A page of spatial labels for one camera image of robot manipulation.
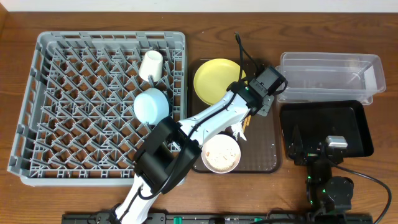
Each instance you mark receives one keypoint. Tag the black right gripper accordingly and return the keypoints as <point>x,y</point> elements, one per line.
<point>298,148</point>

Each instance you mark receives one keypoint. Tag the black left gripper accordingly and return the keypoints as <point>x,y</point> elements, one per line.
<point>265,106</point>

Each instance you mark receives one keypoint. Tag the wooden chopsticks pair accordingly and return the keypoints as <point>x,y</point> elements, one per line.
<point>246,122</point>

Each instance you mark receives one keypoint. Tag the white tissue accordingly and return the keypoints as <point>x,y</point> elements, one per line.
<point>238,131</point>

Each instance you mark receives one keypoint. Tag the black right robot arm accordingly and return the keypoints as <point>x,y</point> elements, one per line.
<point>330,196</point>

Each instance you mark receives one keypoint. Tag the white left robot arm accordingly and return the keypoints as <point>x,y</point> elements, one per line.
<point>169,151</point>

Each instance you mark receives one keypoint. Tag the grey dishwasher rack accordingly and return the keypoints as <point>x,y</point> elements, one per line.
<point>77,125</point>

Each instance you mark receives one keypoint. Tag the black plastic bin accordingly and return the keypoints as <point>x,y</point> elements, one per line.
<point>318,120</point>

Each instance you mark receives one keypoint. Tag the dark brown serving tray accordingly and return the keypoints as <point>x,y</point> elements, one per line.
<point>262,152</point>

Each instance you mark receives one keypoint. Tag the clear plastic bin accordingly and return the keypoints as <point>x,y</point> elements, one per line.
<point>316,76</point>

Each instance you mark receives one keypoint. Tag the yellow plate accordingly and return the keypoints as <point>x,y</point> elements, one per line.
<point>212,79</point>

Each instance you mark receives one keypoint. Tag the white bowl with food residue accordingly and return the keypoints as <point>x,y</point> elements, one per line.
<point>221,154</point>

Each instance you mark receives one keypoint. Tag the light blue bowl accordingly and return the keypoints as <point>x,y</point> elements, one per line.
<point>151,106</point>

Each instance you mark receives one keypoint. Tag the white plastic cup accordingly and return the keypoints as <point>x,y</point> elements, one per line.
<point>151,65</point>

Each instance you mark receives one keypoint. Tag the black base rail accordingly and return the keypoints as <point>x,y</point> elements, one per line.
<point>163,218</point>

